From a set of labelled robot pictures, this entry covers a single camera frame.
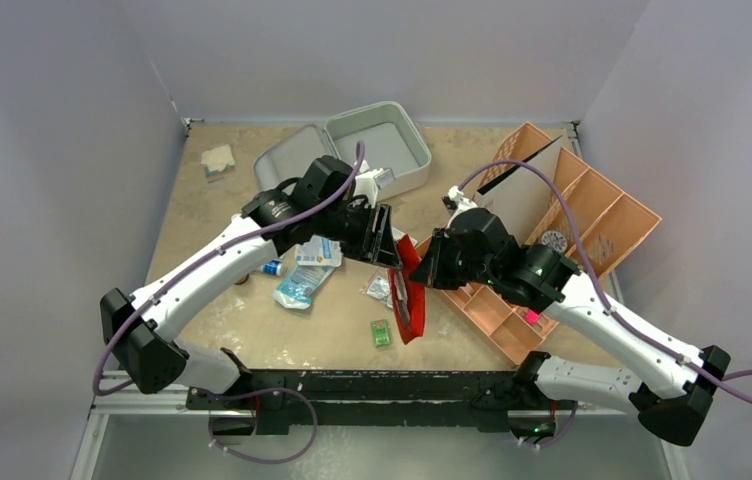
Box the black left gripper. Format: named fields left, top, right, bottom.
left=315, top=200, right=401, bottom=270

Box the red fabric pouch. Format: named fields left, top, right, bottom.
left=388, top=234, right=426, bottom=344

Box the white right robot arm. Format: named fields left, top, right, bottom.
left=419, top=208, right=731, bottom=447

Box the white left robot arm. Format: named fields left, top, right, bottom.
left=100, top=155, right=412, bottom=409

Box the grey open medicine case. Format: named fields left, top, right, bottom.
left=253, top=101, right=432, bottom=200

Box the clear bag of sachets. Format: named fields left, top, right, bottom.
left=360, top=267, right=393, bottom=308

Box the white blue mask packet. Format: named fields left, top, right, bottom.
left=294, top=235, right=343, bottom=268

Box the small green box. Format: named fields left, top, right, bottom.
left=370, top=319, right=393, bottom=348

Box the blue clear wipes packet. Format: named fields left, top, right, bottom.
left=271, top=265, right=335, bottom=310

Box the white bottle blue label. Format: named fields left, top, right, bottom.
left=258, top=260, right=286, bottom=277

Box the pink sticky note block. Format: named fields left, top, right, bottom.
left=524, top=310, right=540, bottom=326

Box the peach plastic desk organizer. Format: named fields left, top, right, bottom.
left=406, top=123, right=661, bottom=364

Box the white sponge pad stack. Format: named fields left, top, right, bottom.
left=200, top=144, right=236, bottom=183

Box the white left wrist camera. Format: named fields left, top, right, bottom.
left=353, top=168, right=395, bottom=204

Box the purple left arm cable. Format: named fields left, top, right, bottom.
left=92, top=140, right=367, bottom=465

